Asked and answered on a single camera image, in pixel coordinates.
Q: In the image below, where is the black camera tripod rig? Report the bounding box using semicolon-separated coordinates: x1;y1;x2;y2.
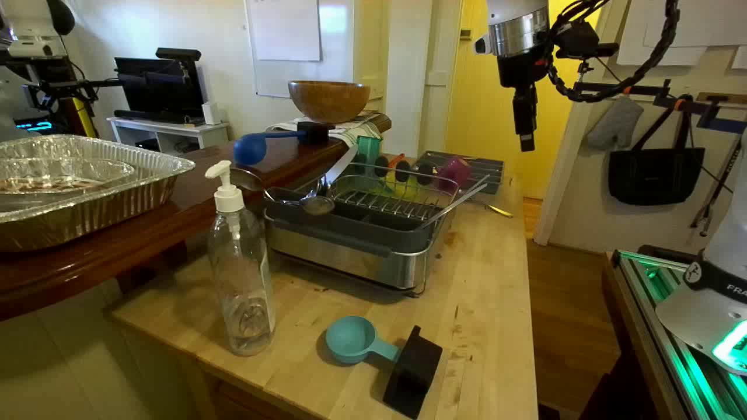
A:
0;0;118;138

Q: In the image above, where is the teal measuring cup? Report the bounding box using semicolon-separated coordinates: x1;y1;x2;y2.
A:
325;316;400;365

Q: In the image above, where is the black block holder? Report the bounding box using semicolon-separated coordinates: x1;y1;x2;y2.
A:
383;326;442;417

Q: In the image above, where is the black hanging bag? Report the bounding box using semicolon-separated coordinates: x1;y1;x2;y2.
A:
606;96;704;205

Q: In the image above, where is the grey oven mitt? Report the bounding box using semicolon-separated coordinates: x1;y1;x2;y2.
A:
584;96;641;149

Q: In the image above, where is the silver spoon in rack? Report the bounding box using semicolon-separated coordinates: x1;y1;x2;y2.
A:
303;196;335;218

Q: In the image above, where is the whiteboard on wall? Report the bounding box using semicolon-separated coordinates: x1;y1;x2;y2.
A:
247;0;322;63

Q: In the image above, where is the wooden bowl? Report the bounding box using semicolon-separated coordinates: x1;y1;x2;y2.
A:
287;80;368;124

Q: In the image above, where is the green lit machine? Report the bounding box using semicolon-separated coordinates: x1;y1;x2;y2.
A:
608;178;747;420

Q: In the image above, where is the stainless steel dish rack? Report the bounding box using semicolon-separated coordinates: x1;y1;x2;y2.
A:
264;156;486;294

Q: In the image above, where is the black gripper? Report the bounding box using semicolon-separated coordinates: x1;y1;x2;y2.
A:
498;52;551;151

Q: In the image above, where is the clear soap pump bottle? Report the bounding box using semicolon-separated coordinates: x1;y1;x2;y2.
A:
205;162;275;355

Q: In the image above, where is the blue measuring scoop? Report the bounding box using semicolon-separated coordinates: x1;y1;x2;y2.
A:
234;130;300;168

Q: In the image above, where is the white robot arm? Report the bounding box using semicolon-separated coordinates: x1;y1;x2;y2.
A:
474;0;680;151

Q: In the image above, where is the dark wooden shelf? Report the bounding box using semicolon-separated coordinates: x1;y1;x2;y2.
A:
0;141;347;323

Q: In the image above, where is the green cup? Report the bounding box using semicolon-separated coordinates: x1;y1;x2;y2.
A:
356;135;381;163

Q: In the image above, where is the aluminium foil tray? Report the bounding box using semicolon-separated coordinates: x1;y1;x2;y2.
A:
0;135;194;253

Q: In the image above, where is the purple cup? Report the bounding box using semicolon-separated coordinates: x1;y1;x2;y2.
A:
436;156;471;192

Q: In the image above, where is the white side table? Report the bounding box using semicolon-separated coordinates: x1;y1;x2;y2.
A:
108;116;228;154

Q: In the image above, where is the silver spoon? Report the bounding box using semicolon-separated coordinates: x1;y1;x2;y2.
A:
303;196;335;218
474;201;513;219

